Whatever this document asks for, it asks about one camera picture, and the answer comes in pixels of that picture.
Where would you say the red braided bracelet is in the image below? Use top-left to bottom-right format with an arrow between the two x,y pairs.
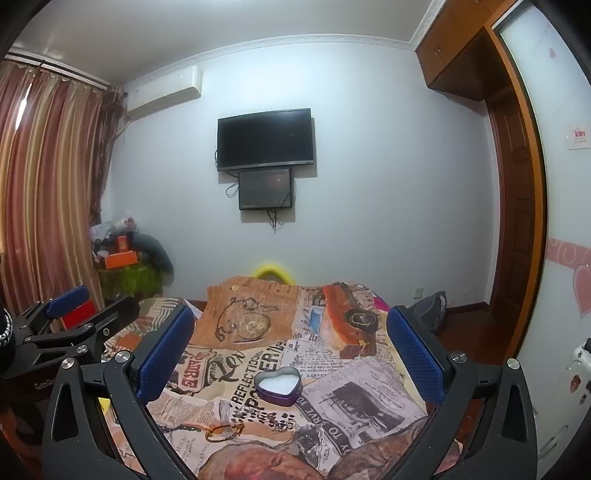
204,422 -> 246,444

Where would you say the purple heart-shaped tin box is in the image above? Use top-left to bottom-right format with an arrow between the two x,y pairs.
254,366 -> 303,407

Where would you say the red box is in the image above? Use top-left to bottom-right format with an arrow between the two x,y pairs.
61,300 -> 97,330

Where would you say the orange box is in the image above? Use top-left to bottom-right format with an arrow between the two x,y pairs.
103,251 -> 138,270

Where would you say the green patterned cabinet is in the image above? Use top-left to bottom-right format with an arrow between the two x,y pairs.
98,262 -> 162,301

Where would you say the dark bag on floor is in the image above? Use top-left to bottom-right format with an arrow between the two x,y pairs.
410,291 -> 448,333

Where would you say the striped red gold curtain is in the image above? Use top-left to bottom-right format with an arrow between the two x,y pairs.
1,61 -> 124,314

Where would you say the newspaper print bed quilt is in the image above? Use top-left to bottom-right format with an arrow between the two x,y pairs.
98,275 -> 463,480

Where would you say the brown wooden door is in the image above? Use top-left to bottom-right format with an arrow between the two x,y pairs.
485,26 -> 547,358

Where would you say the white sliding wardrobe door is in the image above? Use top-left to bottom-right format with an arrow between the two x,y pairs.
497,1 -> 590,477

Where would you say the wooden overhead cabinet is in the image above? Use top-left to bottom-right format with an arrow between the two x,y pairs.
417,0 -> 510,102

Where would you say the yellow ring toy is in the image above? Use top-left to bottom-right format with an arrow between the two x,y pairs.
252,263 -> 296,285

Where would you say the small black wall monitor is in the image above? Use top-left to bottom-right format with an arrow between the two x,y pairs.
238,168 -> 294,211

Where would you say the white wall air conditioner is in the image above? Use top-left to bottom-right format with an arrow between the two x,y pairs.
126,65 -> 202,120

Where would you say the large black wall television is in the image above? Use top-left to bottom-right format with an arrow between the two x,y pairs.
216,108 -> 315,172

